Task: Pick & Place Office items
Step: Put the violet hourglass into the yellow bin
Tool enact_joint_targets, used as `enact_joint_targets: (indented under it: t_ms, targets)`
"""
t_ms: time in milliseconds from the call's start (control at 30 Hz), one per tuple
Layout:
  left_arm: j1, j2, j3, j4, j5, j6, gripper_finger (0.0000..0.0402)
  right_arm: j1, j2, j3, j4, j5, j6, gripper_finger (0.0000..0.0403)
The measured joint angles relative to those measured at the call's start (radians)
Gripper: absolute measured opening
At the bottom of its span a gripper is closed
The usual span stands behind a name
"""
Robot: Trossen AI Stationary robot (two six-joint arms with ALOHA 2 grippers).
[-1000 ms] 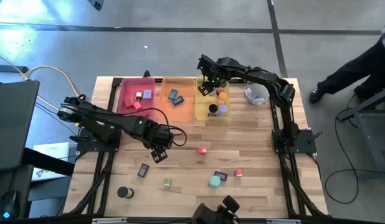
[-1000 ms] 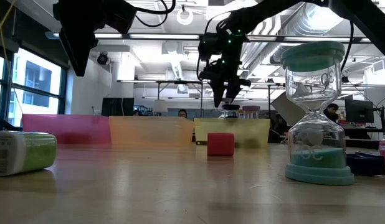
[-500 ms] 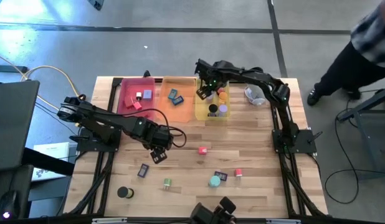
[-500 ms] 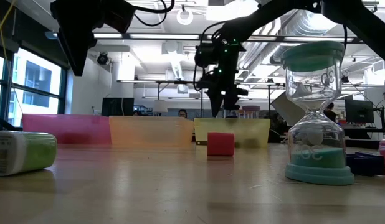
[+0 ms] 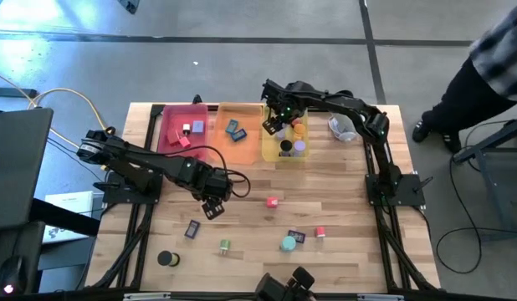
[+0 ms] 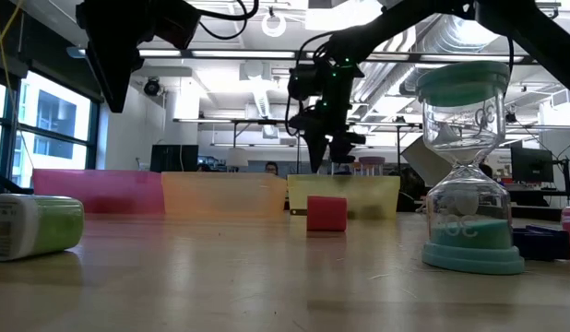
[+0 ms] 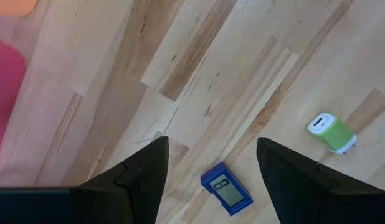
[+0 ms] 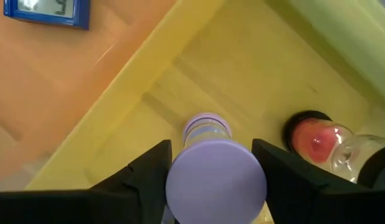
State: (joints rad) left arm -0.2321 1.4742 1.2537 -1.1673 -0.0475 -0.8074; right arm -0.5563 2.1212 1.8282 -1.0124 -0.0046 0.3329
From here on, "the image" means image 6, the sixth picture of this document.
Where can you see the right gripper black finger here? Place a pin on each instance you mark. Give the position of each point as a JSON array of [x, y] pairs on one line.
[[347, 147], [317, 152]]

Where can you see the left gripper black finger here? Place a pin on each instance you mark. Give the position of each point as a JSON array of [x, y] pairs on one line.
[[112, 74]]

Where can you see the purple hourglass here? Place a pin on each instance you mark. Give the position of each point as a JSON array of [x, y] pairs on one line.
[[371, 160]]

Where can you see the small red cube charger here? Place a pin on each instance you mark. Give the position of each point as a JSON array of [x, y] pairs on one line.
[[326, 214]]

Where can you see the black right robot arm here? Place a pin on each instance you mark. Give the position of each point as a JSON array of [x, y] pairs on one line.
[[520, 23]]

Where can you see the black ceiling spotlight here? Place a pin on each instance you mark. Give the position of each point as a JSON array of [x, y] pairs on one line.
[[152, 86]]

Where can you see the person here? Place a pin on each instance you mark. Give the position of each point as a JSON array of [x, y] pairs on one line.
[[271, 168]]

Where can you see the translucent yellow plastic bin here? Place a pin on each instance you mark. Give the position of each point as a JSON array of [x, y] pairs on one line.
[[372, 193]]

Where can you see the grey tilted panel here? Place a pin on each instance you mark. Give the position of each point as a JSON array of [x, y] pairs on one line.
[[419, 161]]

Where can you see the white lamp shade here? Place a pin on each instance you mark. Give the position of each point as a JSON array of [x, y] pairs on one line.
[[238, 157]]

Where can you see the black beam with light strips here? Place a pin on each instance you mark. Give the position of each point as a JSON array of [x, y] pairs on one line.
[[248, 55]]

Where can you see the translucent orange plastic bin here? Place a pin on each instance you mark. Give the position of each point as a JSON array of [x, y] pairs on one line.
[[229, 193]]

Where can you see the black computer monitor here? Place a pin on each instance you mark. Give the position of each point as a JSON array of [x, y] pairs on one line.
[[174, 158], [531, 165]]

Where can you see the translucent pink plastic bin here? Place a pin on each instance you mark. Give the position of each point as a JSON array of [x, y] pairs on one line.
[[96, 189]]

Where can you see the teal hourglass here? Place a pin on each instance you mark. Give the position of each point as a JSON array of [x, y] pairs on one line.
[[465, 80]]

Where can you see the green and white charger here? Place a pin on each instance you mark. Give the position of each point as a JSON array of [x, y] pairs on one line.
[[50, 226]]

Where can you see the dark navy digital clock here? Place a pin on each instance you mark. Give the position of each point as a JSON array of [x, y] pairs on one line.
[[548, 243]]

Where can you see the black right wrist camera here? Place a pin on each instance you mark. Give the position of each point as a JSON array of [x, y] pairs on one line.
[[303, 83]]

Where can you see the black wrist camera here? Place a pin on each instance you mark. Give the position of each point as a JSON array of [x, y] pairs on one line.
[[303, 83], [176, 25]]

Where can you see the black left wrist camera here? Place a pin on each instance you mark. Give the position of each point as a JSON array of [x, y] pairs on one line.
[[176, 25]]

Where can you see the silver ventilation duct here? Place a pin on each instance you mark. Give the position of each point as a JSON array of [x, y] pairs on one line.
[[446, 37]]

